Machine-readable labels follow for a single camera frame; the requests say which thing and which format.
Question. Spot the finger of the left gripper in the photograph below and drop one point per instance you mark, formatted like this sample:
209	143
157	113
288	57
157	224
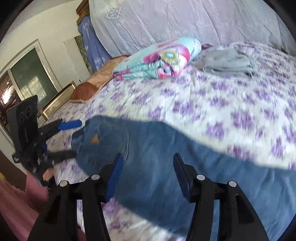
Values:
53	158
56	126

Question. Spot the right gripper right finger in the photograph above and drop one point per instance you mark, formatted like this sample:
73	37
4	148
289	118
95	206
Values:
237	218

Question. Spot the blue denim child jeans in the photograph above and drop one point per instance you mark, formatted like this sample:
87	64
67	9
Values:
148	184

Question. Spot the person left hand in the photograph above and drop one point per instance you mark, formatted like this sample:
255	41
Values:
48	174

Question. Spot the orange brown pillow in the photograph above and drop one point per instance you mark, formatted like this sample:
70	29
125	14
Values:
87	89

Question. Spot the blue patterned pillow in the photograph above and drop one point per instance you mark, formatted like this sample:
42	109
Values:
95	51

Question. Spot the folded floral turquoise quilt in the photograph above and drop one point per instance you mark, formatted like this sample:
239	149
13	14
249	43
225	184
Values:
158	61

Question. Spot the folded grey garment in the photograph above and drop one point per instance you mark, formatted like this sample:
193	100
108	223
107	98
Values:
226	62

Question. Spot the gold picture frame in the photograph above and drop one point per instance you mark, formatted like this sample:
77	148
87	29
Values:
58	100

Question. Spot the window with metal frame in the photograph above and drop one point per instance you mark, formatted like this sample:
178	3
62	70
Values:
26	75

